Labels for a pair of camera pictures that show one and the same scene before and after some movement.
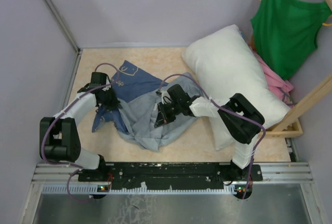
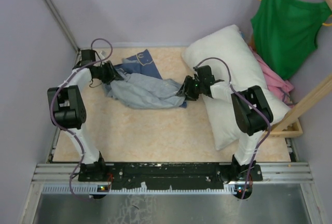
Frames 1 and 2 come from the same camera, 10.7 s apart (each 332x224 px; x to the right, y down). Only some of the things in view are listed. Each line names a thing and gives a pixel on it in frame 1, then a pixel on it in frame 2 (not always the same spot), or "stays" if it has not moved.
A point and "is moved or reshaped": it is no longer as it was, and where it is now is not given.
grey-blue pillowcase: (136, 90) is moved or reshaped
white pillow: (225, 65) stays
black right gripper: (163, 117) to (186, 92)
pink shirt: (276, 82) stays
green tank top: (285, 29) stays
